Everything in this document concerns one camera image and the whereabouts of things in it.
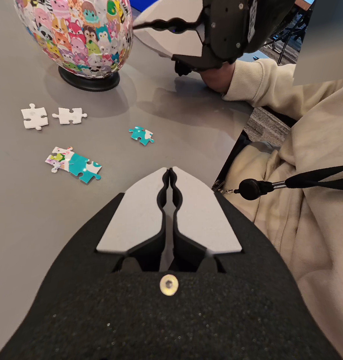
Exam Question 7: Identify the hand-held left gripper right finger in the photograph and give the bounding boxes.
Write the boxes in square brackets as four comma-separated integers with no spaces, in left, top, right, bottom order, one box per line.
[170,166,243,271]

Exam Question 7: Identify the person's right hand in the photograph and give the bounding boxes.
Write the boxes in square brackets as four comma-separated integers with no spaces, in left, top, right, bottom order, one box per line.
[202,62,236,94]

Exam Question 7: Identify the black ball stand ring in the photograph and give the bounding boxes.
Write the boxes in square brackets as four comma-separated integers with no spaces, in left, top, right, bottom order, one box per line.
[58,65,121,92]

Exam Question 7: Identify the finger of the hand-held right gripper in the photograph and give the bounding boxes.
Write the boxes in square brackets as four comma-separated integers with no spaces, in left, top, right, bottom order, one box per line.
[133,0,205,30]
[133,25,206,60]

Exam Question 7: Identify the person's right forearm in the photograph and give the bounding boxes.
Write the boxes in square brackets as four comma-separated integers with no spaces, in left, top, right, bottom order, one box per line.
[222,58,304,113]

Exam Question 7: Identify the joined colourful teal puzzle pieces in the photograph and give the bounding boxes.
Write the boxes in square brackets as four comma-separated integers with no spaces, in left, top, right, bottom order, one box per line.
[45,146,102,185]

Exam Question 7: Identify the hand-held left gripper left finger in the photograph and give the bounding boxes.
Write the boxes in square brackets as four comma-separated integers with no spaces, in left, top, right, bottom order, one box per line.
[96,167,171,271]

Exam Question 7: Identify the black badge reel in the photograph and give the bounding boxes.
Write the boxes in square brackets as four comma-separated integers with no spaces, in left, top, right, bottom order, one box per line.
[212,178,287,201]

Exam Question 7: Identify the colourful puzzle ball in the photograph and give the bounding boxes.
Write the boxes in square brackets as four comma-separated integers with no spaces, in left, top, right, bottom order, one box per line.
[13,0,134,79]

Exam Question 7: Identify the black lanyard strap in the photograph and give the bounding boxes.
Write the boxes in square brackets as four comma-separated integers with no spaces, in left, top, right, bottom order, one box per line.
[284,164,343,192]

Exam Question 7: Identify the teal white puzzle piece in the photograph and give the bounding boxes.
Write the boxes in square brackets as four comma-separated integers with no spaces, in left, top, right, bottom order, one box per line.
[129,126,155,146]

